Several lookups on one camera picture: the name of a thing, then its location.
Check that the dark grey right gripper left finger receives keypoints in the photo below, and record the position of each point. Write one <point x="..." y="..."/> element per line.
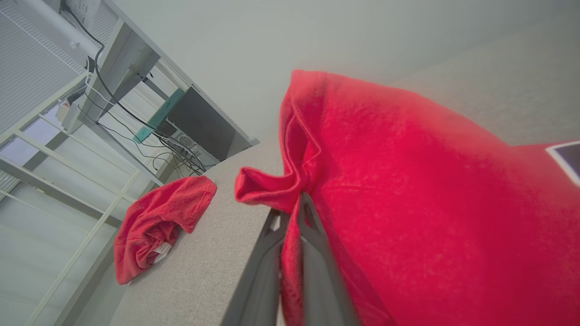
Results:
<point x="258" y="280"/>

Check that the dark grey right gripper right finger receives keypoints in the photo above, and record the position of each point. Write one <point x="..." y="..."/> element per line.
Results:
<point x="321" y="280"/>

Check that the white window frame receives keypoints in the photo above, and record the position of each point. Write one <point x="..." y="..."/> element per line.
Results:
<point x="81" y="165"/>

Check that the grey metal desk frame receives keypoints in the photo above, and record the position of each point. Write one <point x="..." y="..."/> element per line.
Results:
<point x="127" y="59"/>

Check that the teal bar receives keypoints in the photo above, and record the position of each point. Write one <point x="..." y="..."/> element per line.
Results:
<point x="158" y="117"/>

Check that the dark grey computer tower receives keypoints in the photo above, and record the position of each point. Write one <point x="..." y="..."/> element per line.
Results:
<point x="204" y="122"/>

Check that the white ribbed panel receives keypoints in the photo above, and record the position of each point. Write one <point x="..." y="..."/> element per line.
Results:
<point x="31" y="68"/>

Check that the red shorts with white stripes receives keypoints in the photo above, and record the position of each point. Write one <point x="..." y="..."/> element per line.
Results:
<point x="154" y="222"/>

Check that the red white jersey top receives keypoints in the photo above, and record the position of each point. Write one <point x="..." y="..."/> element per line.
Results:
<point x="408" y="203"/>

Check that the grey fabric sofa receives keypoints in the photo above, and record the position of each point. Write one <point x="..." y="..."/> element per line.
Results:
<point x="204" y="271"/>

